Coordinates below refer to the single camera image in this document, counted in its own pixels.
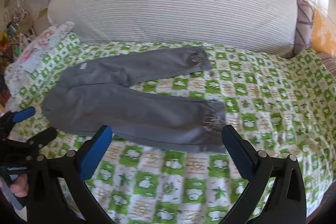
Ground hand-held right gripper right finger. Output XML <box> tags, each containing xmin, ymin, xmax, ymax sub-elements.
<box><xmin>221</xmin><ymin>124</ymin><xmax>308</xmax><ymax>224</ymax></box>

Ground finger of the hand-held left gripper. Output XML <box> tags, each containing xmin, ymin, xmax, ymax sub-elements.
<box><xmin>0</xmin><ymin>106</ymin><xmax>36</xmax><ymax>133</ymax></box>
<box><xmin>25</xmin><ymin>126</ymin><xmax>59</xmax><ymax>152</ymax></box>

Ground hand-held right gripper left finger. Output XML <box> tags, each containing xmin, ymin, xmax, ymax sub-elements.
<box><xmin>26</xmin><ymin>125</ymin><xmax>116</xmax><ymax>224</ymax></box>

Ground grey pants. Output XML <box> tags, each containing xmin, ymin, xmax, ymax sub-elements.
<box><xmin>41</xmin><ymin>46</ymin><xmax>229</xmax><ymax>154</ymax></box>

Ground person's left hand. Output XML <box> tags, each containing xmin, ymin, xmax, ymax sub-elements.
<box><xmin>10</xmin><ymin>179</ymin><xmax>29</xmax><ymax>198</ymax></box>

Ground green patterned bed blanket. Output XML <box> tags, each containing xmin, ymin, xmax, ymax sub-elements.
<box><xmin>5</xmin><ymin>32</ymin><xmax>336</xmax><ymax>224</ymax></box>

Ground floral pillow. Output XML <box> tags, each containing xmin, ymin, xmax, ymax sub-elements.
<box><xmin>4</xmin><ymin>21</ymin><xmax>75</xmax><ymax>98</ymax></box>

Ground colourful toy clutter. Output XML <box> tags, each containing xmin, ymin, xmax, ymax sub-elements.
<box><xmin>0</xmin><ymin>10</ymin><xmax>34</xmax><ymax>109</ymax></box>

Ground maroon striped cloth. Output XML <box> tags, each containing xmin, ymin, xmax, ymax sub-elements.
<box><xmin>318</xmin><ymin>52</ymin><xmax>336</xmax><ymax>75</ymax></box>

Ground purple plaid pillow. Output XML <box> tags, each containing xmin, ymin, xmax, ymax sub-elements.
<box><xmin>293</xmin><ymin>0</ymin><xmax>315</xmax><ymax>56</ymax></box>

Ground white striped duvet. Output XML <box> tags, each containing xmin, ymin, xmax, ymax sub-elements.
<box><xmin>47</xmin><ymin>0</ymin><xmax>305</xmax><ymax>59</ymax></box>

